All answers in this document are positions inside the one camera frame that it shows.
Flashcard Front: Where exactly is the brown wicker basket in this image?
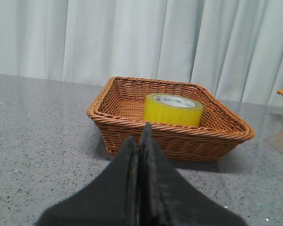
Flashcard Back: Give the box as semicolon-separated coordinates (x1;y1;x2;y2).
87;76;255;162

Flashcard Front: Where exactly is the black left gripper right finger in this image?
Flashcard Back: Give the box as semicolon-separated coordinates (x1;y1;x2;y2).
139;123;246;226

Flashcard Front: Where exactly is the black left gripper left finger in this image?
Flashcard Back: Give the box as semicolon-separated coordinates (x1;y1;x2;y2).
36;137;138;226

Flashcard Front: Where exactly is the yellow packing tape roll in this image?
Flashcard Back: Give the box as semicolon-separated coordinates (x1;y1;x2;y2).
142;93;204;127

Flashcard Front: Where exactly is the grey curtain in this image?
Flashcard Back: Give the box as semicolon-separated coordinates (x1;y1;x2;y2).
0;0;283;106

